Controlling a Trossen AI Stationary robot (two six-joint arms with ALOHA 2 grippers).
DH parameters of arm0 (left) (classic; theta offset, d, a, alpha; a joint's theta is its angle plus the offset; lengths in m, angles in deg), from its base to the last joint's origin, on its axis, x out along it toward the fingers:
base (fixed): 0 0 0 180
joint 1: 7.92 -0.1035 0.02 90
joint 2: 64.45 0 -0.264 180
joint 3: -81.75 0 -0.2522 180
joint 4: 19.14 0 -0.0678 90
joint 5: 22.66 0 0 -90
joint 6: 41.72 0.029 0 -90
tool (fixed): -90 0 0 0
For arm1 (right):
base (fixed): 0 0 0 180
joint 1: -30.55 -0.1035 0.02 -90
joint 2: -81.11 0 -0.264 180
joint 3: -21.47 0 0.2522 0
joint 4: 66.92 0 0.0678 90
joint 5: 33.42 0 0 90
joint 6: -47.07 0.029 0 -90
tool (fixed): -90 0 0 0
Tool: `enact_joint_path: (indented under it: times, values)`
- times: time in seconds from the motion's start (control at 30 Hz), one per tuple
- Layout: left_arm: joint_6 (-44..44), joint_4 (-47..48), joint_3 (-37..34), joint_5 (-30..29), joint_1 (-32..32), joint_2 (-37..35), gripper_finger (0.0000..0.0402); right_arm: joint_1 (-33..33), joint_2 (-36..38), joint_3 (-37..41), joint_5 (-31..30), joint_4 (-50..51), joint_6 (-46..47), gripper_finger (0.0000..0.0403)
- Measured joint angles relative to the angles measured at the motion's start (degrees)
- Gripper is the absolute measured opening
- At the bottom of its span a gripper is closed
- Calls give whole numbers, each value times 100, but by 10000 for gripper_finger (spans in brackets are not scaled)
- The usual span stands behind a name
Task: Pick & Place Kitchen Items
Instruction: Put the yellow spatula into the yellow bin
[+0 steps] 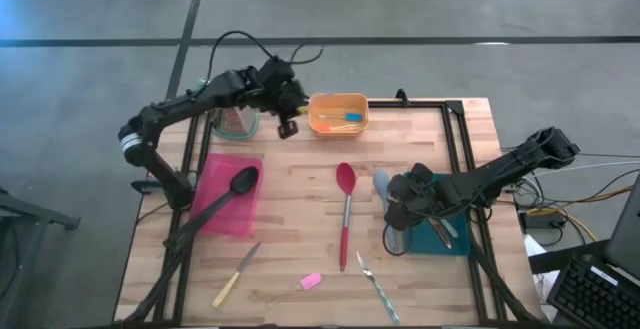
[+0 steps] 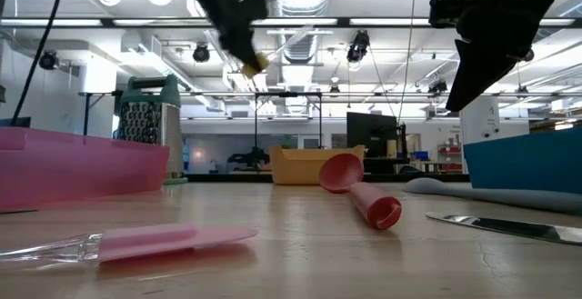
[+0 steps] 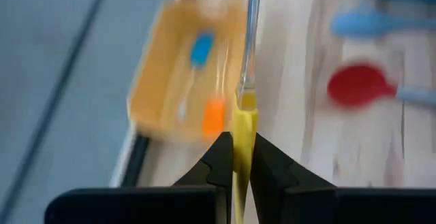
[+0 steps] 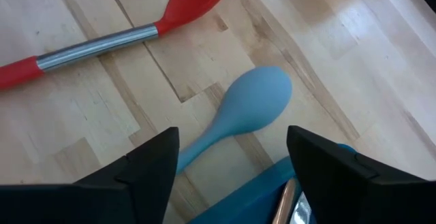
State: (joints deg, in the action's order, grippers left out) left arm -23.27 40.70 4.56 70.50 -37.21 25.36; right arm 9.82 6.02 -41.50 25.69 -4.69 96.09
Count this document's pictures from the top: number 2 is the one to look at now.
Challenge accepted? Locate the grey-blue silicone spoon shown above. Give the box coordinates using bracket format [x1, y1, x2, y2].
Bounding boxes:
[402, 176, 582, 215]

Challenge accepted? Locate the thin hanging cable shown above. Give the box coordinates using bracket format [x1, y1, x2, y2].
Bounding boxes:
[396, 0, 418, 125]

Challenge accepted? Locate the teal plastic bin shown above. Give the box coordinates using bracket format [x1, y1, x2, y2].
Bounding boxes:
[463, 127, 582, 195]

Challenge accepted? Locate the black monitor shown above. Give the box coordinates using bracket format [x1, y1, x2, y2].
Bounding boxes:
[346, 111, 400, 159]

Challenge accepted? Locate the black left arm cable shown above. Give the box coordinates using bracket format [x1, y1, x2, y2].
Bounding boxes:
[9, 0, 69, 127]

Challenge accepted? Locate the steel box grater teal handle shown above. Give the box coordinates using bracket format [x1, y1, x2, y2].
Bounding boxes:
[116, 74, 188, 185]

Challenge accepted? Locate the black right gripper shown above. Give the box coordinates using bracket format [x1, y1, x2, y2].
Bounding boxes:
[444, 2, 543, 114]

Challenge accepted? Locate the black overhead beam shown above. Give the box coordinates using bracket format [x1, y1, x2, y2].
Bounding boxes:
[0, 15, 582, 29]

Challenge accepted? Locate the patterned-handle table knife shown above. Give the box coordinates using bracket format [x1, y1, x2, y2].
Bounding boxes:
[426, 211, 582, 246]

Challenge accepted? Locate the white pillar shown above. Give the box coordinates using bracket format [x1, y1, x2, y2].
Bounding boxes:
[458, 96, 501, 175]

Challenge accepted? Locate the red shelf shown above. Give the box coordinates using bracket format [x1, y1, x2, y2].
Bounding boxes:
[436, 143, 463, 173]

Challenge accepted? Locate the red spoon steel handle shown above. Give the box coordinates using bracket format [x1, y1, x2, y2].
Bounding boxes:
[318, 152, 404, 231]

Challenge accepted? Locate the orange plastic bin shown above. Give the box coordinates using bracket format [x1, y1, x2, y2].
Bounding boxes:
[268, 144, 366, 186]

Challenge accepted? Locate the pink translucent plastic tray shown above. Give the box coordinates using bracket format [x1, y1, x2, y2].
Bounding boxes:
[0, 125, 171, 213]

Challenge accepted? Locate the black background frame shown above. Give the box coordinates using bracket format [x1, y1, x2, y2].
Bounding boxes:
[253, 91, 324, 150]

